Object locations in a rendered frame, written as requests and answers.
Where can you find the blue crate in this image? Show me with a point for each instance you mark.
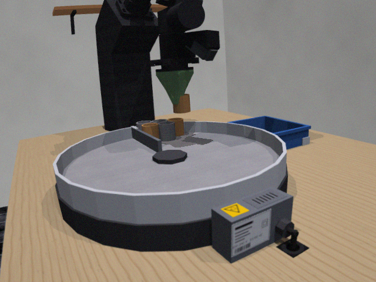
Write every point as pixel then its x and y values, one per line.
pixel 292 133

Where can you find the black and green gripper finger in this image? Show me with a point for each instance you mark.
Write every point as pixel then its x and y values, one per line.
pixel 187 77
pixel 179 77

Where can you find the bronze bushing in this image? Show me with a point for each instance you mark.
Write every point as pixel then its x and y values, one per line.
pixel 151 128
pixel 179 126
pixel 183 106

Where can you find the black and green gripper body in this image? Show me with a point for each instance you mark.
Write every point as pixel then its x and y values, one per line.
pixel 172 64

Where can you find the grey round turntable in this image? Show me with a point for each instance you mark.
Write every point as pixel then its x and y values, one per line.
pixel 220 184

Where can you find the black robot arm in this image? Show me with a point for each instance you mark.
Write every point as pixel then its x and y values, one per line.
pixel 179 16

